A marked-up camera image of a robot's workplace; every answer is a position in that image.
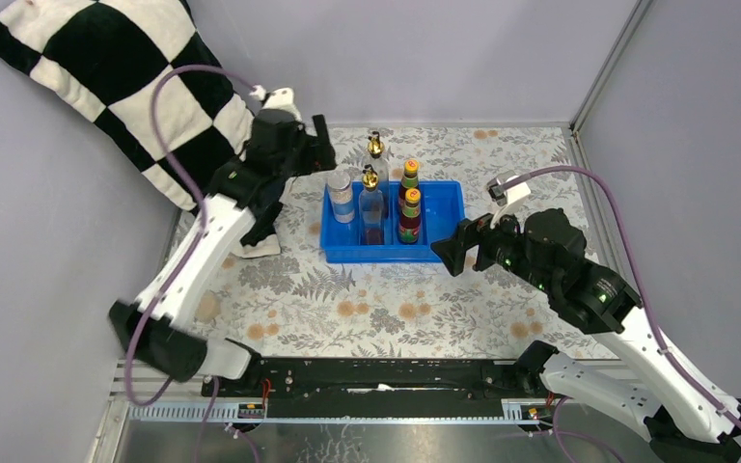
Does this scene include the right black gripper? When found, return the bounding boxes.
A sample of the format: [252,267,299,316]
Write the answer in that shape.
[429,198,558,294]

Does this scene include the blue plastic divided bin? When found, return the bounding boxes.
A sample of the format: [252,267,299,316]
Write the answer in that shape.
[319,180,465,264]

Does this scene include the clear gold-cap bottle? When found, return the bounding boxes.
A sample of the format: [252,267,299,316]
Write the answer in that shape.
[363,131,390,218]
[359,165,386,245]

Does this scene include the yellow-cap sauce bottle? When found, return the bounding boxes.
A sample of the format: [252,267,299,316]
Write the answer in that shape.
[398,158,420,209]
[398,188,422,244]

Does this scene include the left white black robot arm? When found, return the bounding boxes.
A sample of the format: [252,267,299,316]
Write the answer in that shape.
[109,109,336,396]

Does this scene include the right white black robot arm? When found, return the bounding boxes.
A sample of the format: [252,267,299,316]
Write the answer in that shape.
[431,208,741,462]

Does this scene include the floral patterned table mat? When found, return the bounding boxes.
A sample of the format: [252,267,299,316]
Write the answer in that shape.
[189,127,610,359]

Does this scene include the black white checkered pillow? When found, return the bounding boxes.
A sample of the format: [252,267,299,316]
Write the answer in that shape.
[0,1,255,212]

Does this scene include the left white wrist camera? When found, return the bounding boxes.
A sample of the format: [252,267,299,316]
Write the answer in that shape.
[250,85,303,122]

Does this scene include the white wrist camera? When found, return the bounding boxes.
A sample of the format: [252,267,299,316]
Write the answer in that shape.
[250,85,303,122]
[486,171,531,230]

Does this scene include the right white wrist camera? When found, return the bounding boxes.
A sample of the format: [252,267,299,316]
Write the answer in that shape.
[486,171,531,230]

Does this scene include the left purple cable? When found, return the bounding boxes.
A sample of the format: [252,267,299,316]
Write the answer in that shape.
[122,64,266,463]

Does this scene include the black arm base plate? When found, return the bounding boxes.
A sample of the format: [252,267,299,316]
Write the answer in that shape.
[201,357,556,420]

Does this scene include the aluminium frame rail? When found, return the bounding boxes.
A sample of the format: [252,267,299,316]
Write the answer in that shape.
[133,357,553,424]

